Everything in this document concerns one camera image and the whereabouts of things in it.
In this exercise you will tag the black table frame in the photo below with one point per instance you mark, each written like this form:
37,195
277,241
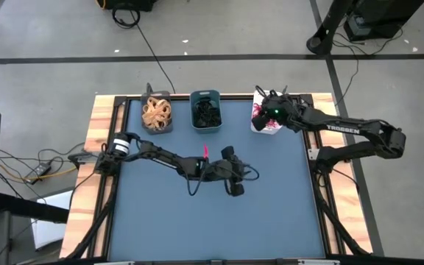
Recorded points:
186,97

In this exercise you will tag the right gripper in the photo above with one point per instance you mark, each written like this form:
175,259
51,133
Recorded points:
278,110

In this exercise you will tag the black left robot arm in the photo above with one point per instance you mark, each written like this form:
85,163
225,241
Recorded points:
160,156

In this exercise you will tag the white plastic basket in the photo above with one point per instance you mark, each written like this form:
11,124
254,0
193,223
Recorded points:
260,129

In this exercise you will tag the teal plastic basket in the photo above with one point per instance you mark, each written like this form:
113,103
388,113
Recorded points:
206,129

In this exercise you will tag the translucent grey basket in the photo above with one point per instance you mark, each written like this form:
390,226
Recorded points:
160,131

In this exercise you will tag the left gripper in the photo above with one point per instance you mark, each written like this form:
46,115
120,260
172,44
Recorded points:
230,169

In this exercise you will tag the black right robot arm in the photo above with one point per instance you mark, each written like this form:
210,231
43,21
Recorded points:
344,129

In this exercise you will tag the white box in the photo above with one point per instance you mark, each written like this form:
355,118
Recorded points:
50,232

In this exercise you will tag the black power adapter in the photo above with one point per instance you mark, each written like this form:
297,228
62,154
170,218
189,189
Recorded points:
39,170

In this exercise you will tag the black equipment box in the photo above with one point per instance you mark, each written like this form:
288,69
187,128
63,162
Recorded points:
381,18

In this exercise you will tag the black pole base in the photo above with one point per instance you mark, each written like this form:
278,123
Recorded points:
318,42

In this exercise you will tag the short red strip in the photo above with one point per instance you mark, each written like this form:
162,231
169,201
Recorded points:
206,151

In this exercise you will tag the black floor box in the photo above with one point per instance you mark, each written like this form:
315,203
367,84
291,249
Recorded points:
131,4

